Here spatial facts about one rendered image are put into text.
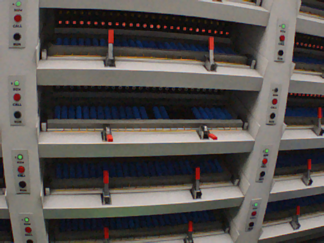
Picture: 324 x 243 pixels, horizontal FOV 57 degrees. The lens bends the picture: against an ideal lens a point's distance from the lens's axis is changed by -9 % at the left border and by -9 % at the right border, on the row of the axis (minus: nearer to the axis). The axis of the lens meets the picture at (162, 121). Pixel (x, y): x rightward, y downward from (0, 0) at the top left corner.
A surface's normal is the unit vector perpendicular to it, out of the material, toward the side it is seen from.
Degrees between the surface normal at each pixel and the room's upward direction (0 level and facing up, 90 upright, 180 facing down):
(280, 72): 90
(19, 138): 90
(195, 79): 108
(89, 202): 18
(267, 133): 90
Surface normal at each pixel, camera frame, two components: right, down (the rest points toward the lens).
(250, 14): 0.22, 0.56
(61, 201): 0.15, -0.83
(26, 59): 0.26, 0.27
